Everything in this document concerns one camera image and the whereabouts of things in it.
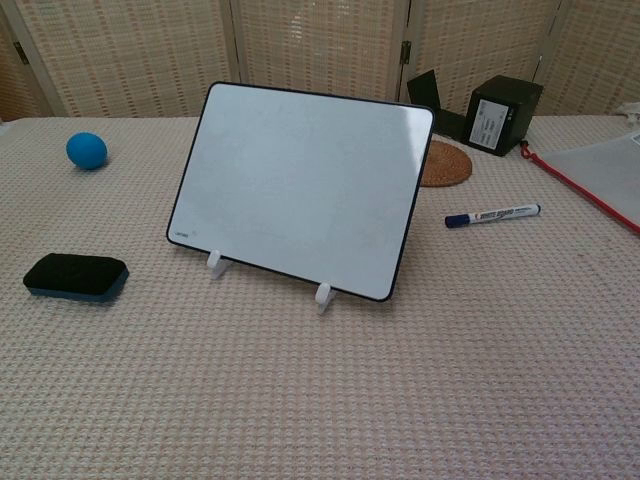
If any black and blue eraser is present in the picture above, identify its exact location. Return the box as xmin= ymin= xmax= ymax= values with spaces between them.
xmin=22 ymin=252 xmax=131 ymax=306

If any small white whiteboard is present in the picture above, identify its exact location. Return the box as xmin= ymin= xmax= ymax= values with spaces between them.
xmin=166 ymin=81 xmax=435 ymax=303

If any blue whiteboard marker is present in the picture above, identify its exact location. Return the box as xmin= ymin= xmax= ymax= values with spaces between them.
xmin=444 ymin=201 xmax=544 ymax=231

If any white plastic board stand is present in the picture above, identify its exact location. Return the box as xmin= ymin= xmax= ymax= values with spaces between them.
xmin=206 ymin=249 xmax=336 ymax=316

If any beige checked tablecloth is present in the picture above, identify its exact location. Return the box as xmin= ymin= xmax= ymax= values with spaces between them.
xmin=0 ymin=113 xmax=640 ymax=480

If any round woven rattan coaster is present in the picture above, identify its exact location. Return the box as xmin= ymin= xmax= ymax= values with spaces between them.
xmin=419 ymin=139 xmax=474 ymax=189

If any black folded card stand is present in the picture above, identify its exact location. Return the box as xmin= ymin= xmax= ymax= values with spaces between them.
xmin=406 ymin=69 xmax=469 ymax=139

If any woven folding screen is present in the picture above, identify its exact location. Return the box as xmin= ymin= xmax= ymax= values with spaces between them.
xmin=0 ymin=0 xmax=640 ymax=123

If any black cube box with label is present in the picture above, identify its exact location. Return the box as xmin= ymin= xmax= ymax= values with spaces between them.
xmin=460 ymin=74 xmax=545 ymax=158

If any blue ball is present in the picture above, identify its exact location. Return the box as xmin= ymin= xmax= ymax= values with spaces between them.
xmin=65 ymin=131 xmax=109 ymax=171

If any translucent zipper pouch red trim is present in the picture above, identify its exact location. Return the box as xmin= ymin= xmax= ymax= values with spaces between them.
xmin=519 ymin=128 xmax=640 ymax=233

